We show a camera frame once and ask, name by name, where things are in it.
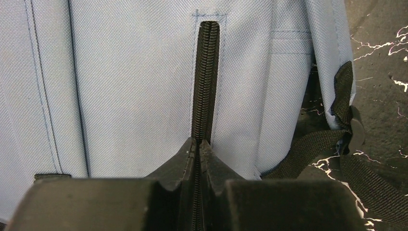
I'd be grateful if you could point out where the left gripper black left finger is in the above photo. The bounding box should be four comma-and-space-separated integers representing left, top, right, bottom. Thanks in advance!
6, 138, 196, 231

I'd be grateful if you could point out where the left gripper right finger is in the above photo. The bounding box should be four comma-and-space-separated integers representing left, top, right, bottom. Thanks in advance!
199, 140, 364, 231

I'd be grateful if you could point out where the blue student backpack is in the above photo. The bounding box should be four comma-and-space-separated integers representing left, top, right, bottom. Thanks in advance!
0, 0, 408, 231

